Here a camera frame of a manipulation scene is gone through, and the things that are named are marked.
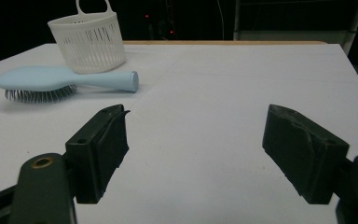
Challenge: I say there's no white table cover sheet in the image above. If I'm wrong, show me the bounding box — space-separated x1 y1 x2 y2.
0 42 358 224

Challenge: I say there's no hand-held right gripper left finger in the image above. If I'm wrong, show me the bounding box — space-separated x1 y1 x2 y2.
64 104 131 204

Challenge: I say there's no light blue hairbrush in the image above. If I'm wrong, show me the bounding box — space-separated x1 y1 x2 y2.
0 65 140 104

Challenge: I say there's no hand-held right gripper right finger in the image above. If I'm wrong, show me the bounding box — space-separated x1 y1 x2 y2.
262 104 351 205

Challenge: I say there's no thin pale cable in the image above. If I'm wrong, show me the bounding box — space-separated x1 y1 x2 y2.
216 0 226 41

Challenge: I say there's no white slotted plastic basket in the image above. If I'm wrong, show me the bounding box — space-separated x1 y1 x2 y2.
47 0 128 75

